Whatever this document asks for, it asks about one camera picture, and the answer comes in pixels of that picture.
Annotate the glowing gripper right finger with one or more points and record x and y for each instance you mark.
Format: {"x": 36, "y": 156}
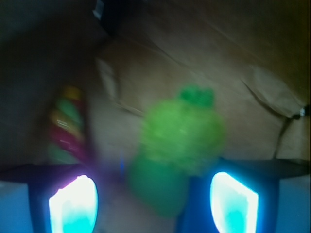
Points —
{"x": 250, "y": 196}

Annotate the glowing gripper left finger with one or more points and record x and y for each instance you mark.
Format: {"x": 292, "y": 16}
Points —
{"x": 48, "y": 199}

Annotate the green plush animal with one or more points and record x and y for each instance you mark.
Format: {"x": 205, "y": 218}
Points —
{"x": 180, "y": 137}

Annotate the brown paper bag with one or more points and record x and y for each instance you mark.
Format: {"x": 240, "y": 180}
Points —
{"x": 255, "y": 54}

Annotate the multicolour twisted rope toy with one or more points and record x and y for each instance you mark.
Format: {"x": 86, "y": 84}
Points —
{"x": 67, "y": 129}

